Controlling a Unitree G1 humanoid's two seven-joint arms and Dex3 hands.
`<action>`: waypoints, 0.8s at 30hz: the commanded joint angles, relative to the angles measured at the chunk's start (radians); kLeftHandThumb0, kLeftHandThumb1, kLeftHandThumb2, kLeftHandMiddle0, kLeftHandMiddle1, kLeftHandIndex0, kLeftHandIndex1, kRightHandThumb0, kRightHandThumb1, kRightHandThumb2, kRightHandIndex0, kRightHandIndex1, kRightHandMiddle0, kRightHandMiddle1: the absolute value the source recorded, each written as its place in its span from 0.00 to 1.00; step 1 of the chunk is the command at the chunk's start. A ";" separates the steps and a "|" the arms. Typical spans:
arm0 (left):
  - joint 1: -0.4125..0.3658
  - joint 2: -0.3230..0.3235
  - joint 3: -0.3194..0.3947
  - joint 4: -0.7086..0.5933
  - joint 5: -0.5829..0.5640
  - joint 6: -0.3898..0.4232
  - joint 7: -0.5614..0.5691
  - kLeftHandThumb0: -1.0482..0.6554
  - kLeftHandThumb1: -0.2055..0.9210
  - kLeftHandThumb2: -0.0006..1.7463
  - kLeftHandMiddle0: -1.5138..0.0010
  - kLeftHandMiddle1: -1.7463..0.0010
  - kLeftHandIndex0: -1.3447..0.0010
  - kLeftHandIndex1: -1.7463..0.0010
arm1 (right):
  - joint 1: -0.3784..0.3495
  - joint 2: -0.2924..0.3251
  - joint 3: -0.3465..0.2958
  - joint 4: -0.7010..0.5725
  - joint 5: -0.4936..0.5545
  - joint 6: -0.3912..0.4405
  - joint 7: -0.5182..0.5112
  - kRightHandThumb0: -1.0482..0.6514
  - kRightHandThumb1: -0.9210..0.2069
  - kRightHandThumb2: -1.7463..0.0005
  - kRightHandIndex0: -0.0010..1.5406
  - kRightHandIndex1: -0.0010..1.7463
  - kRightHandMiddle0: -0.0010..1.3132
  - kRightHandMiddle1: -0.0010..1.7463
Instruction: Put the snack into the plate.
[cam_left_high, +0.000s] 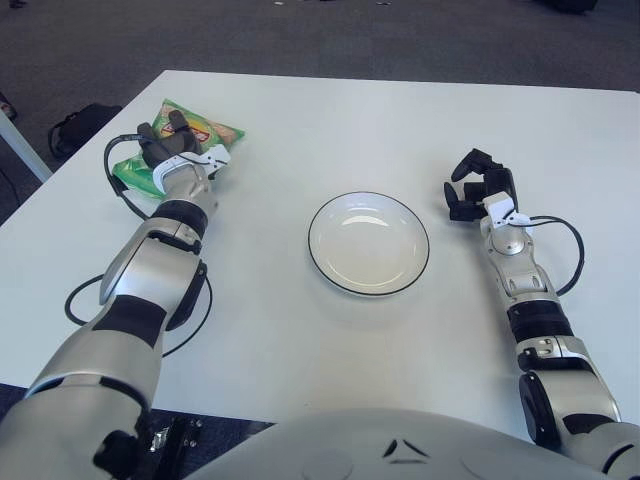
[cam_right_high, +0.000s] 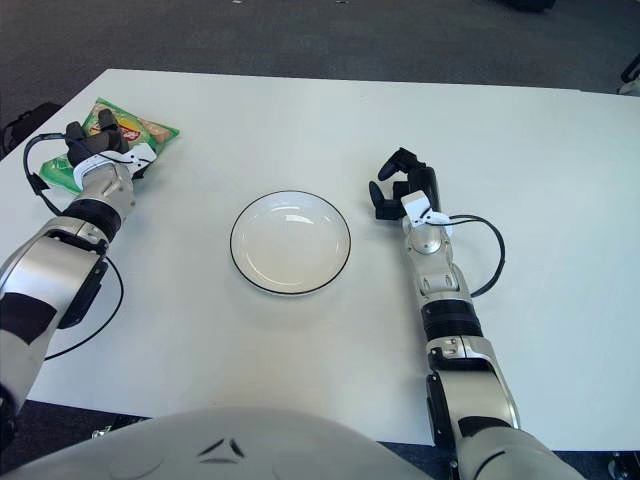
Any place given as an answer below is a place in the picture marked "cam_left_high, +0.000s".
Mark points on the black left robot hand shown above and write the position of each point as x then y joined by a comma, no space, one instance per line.
170,147

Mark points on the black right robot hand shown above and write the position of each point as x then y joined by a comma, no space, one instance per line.
497,182

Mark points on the green potato chip bag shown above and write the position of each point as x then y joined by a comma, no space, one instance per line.
220,132

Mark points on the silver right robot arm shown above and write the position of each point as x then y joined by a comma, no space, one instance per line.
530,280

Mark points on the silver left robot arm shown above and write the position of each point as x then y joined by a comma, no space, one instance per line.
135,270

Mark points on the white plate with black rim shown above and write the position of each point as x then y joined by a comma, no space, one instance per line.
367,245

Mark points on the black bag on floor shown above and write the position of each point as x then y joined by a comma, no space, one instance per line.
80,127

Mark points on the white table leg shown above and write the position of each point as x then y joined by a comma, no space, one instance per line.
20,145

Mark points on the shoe on carpet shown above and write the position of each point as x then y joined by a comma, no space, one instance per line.
7,106

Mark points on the grey robot torso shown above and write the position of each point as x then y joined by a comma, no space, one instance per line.
350,445

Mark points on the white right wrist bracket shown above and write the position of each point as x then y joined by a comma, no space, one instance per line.
500,210

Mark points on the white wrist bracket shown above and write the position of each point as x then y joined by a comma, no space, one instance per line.
500,210
217,157

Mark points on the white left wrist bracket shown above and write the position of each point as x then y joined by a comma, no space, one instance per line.
217,157

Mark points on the black robot stand bracket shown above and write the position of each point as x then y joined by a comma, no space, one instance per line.
185,435

